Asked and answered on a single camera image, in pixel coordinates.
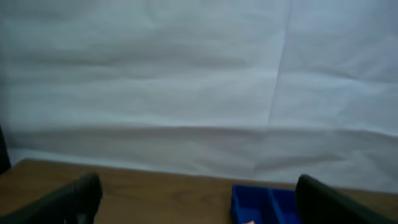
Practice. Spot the blue tray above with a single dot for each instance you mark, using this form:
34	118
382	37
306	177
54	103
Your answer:
252	202

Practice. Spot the orange candy box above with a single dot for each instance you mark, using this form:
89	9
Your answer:
249	222

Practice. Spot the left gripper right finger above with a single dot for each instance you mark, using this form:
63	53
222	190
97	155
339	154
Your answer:
323	205

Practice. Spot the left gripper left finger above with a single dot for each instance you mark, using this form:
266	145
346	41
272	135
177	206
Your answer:
71	202

